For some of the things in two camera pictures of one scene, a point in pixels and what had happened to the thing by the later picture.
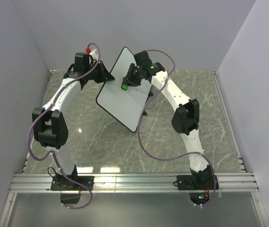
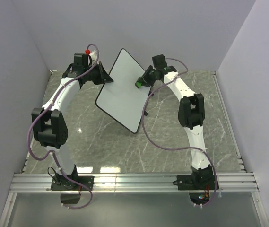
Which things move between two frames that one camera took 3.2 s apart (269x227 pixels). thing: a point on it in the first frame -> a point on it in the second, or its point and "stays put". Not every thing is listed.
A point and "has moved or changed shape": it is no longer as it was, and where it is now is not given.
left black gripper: (106, 76) stays put
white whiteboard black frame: (126, 106) stays put
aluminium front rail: (41, 182) stays put
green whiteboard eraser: (125, 86) has moved or changed shape
